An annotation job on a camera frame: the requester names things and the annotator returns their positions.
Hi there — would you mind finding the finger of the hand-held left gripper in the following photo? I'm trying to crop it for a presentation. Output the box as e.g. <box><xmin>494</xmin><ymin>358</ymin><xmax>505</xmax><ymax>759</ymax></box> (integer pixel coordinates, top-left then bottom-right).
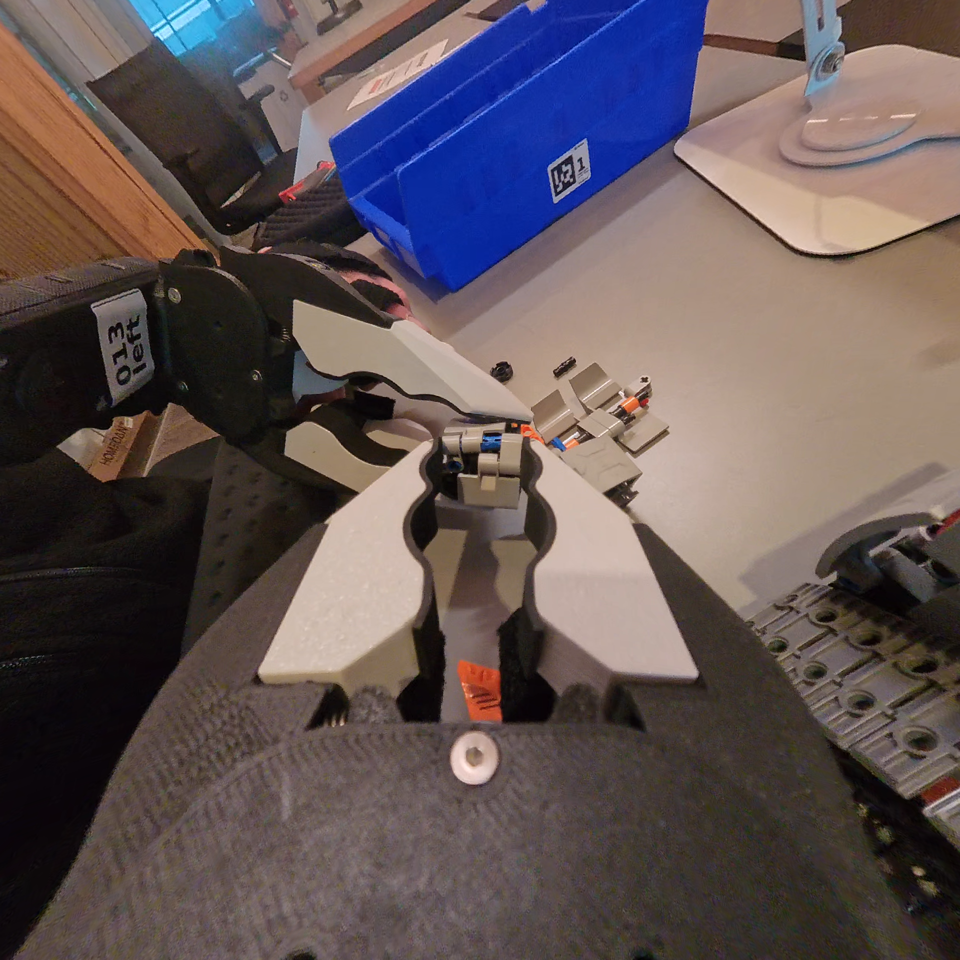
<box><xmin>283</xmin><ymin>401</ymin><xmax>434</xmax><ymax>495</ymax></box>
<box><xmin>289</xmin><ymin>298</ymin><xmax>535</xmax><ymax>423</ymax></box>

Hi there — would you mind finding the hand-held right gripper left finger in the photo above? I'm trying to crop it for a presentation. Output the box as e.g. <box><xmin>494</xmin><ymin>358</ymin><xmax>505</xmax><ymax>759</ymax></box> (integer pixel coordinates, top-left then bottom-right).
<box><xmin>255</xmin><ymin>438</ymin><xmax>444</xmax><ymax>687</ymax></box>

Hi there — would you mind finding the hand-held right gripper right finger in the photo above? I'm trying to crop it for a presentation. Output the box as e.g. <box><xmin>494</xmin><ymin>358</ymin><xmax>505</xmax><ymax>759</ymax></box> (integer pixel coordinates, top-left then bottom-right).
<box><xmin>525</xmin><ymin>440</ymin><xmax>700</xmax><ymax>687</ymax></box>

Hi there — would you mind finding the grey orange toy brick assembly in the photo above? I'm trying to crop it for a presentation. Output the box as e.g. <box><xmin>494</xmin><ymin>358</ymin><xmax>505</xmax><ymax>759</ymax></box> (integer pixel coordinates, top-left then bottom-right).
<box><xmin>525</xmin><ymin>362</ymin><xmax>670</xmax><ymax>459</ymax></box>

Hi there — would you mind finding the person's left hand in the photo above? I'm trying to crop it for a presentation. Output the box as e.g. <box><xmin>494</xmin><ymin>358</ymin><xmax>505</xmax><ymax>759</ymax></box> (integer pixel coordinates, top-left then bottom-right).
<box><xmin>223</xmin><ymin>241</ymin><xmax>414</xmax><ymax>327</ymax></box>

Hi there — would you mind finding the black perforated pad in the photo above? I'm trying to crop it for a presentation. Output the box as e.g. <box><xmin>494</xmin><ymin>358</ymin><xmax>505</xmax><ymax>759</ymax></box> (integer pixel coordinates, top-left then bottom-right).
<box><xmin>180</xmin><ymin>435</ymin><xmax>354</xmax><ymax>661</ymax></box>

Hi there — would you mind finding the black mesh object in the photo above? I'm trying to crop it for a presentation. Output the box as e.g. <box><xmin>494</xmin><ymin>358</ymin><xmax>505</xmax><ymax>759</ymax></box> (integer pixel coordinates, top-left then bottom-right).
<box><xmin>258</xmin><ymin>161</ymin><xmax>361</xmax><ymax>252</ymax></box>

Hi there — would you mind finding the brown cardboard box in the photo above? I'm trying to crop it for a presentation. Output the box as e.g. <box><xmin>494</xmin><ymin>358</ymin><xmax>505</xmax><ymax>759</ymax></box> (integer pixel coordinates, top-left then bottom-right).
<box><xmin>56</xmin><ymin>408</ymin><xmax>177</xmax><ymax>485</ymax></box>

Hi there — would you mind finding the orange translucent toy brick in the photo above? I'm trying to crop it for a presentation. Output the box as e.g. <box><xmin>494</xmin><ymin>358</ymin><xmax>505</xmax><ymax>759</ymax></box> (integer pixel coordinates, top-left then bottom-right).
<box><xmin>456</xmin><ymin>660</ymin><xmax>502</xmax><ymax>723</ymax></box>

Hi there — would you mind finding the blue plastic bin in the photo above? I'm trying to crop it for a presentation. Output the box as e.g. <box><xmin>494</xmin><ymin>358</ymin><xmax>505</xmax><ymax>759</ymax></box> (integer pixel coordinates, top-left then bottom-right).
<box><xmin>328</xmin><ymin>0</ymin><xmax>710</xmax><ymax>291</ymax></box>

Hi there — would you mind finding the wooden cabinet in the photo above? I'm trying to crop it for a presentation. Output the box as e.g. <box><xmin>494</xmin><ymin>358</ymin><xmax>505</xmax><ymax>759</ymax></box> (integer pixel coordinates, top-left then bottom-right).
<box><xmin>0</xmin><ymin>22</ymin><xmax>211</xmax><ymax>280</ymax></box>

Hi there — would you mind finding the black office chair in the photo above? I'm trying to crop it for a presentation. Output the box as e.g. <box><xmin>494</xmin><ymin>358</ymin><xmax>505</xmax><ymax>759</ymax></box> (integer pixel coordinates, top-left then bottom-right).
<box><xmin>84</xmin><ymin>37</ymin><xmax>297</xmax><ymax>237</ymax></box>

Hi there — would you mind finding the grey orange toy tracked vehicle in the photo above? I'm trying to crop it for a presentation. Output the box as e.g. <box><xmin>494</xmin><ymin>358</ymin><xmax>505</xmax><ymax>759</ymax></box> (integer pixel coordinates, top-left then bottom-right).
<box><xmin>746</xmin><ymin>506</ymin><xmax>960</xmax><ymax>826</ymax></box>

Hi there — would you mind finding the white paper sheet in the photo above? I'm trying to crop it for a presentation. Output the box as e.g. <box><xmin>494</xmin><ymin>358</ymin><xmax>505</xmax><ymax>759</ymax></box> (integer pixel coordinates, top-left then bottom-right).
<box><xmin>346</xmin><ymin>41</ymin><xmax>449</xmax><ymax>112</ymax></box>

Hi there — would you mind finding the person's black jacket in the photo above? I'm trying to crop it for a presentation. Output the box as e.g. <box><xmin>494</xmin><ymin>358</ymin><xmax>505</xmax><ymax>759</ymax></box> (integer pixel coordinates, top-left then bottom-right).
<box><xmin>0</xmin><ymin>442</ymin><xmax>222</xmax><ymax>924</ymax></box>

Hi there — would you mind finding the window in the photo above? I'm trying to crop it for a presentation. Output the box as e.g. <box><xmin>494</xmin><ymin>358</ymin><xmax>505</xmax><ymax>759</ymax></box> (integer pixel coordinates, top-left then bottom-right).
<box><xmin>127</xmin><ymin>0</ymin><xmax>249</xmax><ymax>57</ymax></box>

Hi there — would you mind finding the silver monitor stand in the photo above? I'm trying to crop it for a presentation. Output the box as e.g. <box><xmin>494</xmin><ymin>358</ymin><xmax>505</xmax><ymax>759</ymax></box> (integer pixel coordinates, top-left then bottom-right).
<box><xmin>673</xmin><ymin>0</ymin><xmax>960</xmax><ymax>260</ymax></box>

